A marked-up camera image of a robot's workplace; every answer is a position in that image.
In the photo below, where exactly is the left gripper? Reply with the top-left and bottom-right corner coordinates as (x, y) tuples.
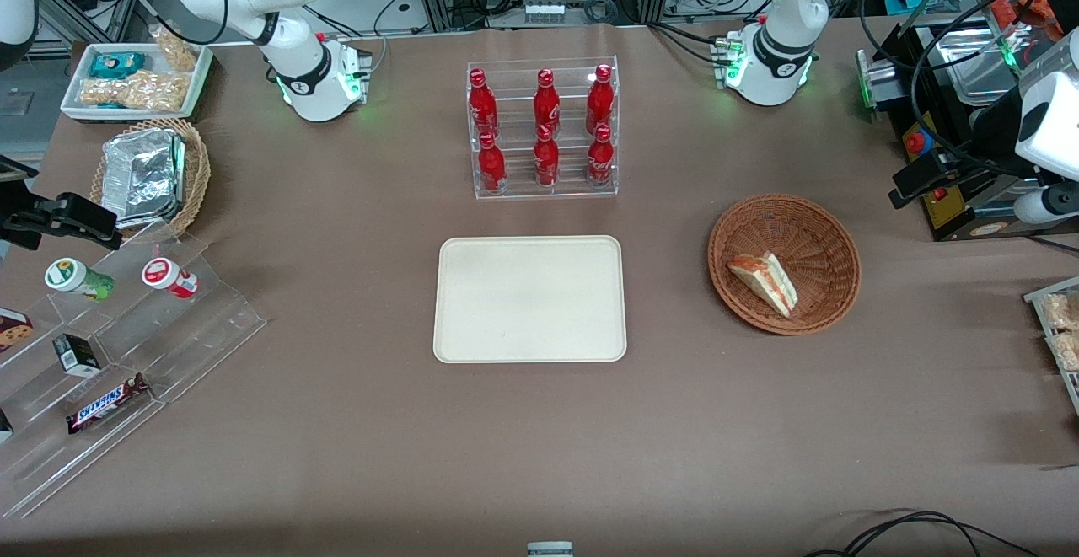
(888, 72), (1079, 209)

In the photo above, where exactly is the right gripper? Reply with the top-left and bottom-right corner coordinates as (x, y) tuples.
(0, 179), (124, 252)

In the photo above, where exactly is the triangle sandwich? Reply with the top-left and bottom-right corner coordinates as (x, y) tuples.
(727, 252), (798, 319)

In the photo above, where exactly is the light wicker basket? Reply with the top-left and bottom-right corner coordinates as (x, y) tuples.
(89, 117), (211, 243)

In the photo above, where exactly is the brown wicker basket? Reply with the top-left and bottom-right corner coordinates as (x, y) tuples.
(707, 194), (862, 336)

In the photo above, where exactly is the white rectangular snack tray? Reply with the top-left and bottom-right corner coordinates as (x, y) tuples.
(60, 42), (214, 123)

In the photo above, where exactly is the tray with snack packs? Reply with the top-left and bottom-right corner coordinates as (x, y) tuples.
(1023, 276), (1079, 416)

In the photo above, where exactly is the cream plastic tray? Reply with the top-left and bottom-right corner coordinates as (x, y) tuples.
(433, 236), (628, 364)

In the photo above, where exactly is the black food warmer cabinet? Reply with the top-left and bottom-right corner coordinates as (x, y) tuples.
(856, 0), (1079, 243)

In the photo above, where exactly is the green lid cup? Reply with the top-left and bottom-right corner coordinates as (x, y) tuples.
(44, 257), (115, 303)

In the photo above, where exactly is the silver foil packet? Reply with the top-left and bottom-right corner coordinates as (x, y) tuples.
(101, 128), (186, 230)

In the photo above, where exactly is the red lid cup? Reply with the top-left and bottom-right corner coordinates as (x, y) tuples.
(141, 257), (200, 300)

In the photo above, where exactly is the silver metal cylinder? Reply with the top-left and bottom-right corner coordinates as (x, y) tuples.
(855, 49), (899, 121)

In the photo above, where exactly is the stainless steel pan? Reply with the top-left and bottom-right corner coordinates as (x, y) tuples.
(934, 26), (1028, 108)

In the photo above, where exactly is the small black box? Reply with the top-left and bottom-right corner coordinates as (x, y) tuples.
(52, 334), (103, 376)

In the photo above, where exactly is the brown cookie box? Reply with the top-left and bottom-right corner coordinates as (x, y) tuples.
(0, 308), (35, 354)

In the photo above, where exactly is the large clear nut bag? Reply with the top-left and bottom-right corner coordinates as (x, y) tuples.
(79, 70), (189, 112)

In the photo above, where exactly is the clear acrylic stepped stand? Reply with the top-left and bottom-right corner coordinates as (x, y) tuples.
(0, 220), (268, 520)

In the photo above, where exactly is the teal snack packet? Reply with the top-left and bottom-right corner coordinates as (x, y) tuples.
(88, 51), (147, 80)

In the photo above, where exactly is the snickers chocolate bar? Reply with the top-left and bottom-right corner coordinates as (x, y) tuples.
(67, 372), (152, 435)

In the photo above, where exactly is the orange fried food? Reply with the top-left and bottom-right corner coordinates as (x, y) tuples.
(985, 0), (1065, 40)

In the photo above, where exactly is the small clear nut bag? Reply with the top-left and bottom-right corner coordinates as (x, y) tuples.
(150, 26), (200, 74)

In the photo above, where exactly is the red cola bottle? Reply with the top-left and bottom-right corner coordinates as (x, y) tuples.
(534, 125), (561, 188)
(587, 124), (615, 188)
(469, 68), (499, 138)
(586, 64), (615, 135)
(533, 69), (561, 138)
(478, 133), (507, 195)

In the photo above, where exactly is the clear acrylic bottle rack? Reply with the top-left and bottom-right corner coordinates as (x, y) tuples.
(466, 56), (620, 201)

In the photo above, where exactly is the black floor cable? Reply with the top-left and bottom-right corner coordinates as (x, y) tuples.
(801, 510), (1043, 557)

